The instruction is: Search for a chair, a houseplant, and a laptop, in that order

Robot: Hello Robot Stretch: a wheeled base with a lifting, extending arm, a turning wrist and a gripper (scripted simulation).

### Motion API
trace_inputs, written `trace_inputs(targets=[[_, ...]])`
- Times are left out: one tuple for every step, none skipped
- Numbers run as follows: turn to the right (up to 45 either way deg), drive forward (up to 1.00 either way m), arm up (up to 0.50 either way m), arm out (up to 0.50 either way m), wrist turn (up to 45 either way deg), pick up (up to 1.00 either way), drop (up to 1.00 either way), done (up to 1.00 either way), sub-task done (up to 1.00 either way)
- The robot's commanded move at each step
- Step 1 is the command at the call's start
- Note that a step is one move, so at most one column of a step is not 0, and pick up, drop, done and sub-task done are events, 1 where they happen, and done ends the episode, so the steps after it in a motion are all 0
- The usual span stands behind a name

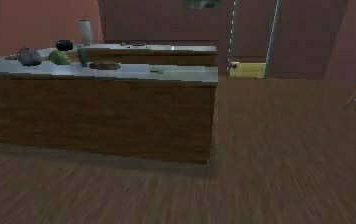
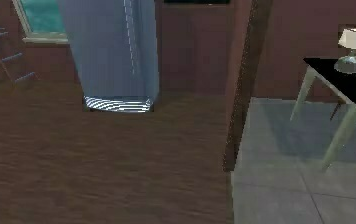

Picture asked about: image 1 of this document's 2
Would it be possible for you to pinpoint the brown flat plate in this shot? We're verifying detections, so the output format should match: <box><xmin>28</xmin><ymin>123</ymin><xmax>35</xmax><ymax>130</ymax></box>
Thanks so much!
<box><xmin>88</xmin><ymin>60</ymin><xmax>122</xmax><ymax>71</ymax></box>

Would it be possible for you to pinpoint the teal framed doorway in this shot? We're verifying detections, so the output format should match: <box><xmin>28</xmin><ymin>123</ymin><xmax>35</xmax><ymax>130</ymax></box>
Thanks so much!
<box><xmin>226</xmin><ymin>0</ymin><xmax>282</xmax><ymax>80</ymax></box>

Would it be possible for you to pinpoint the wooden counter with pale top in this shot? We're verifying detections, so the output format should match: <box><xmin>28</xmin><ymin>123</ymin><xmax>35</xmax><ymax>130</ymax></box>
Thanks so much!
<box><xmin>0</xmin><ymin>47</ymin><xmax>219</xmax><ymax>165</ymax></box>

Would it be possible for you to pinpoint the framed wall picture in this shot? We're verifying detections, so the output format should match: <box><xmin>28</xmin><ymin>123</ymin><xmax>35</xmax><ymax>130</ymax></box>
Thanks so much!
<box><xmin>182</xmin><ymin>0</ymin><xmax>223</xmax><ymax>10</ymax></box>

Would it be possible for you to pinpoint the black round bowl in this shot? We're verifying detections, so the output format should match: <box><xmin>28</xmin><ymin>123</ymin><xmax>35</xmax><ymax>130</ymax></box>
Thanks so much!
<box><xmin>55</xmin><ymin>39</ymin><xmax>74</xmax><ymax>52</ymax></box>

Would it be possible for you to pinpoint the dark grey cup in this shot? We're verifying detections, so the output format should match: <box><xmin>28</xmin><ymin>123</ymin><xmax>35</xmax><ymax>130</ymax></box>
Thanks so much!
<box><xmin>77</xmin><ymin>48</ymin><xmax>90</xmax><ymax>68</ymax></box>

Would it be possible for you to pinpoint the green apple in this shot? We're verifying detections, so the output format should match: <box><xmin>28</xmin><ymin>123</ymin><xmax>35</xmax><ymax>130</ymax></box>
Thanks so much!
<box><xmin>48</xmin><ymin>49</ymin><xmax>72</xmax><ymax>66</ymax></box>

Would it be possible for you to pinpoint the wooden worktop cabinet pale top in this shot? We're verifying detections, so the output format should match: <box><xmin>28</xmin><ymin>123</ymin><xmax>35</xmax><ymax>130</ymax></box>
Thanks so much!
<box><xmin>81</xmin><ymin>43</ymin><xmax>218</xmax><ymax>67</ymax></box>

